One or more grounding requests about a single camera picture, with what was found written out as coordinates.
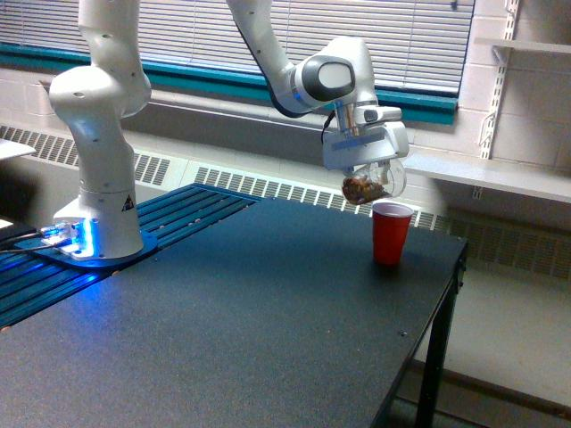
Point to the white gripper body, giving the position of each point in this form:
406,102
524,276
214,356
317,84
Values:
365,134

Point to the clear plastic cup with nuts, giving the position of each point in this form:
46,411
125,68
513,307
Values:
373,182

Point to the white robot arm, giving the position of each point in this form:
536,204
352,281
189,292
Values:
102,225

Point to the red plastic cup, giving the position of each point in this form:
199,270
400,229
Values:
391,222

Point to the white window blinds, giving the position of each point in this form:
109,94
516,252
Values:
414,45

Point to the black table leg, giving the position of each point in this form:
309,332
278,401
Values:
437,347

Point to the white radiator vent cover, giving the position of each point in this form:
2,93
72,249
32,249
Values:
546,253

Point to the blue slotted mounting plate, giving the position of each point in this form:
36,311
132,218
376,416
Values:
35,280

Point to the white object at left edge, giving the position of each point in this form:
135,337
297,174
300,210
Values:
10,149

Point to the white shelf bracket rail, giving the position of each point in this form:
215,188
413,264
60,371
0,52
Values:
488,127

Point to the white wall shelf lower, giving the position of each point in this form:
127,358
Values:
491,174

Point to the white wall shelf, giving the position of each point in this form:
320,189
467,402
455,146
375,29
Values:
491,174
522,44

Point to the white wall shelf upper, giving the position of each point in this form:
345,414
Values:
522,44

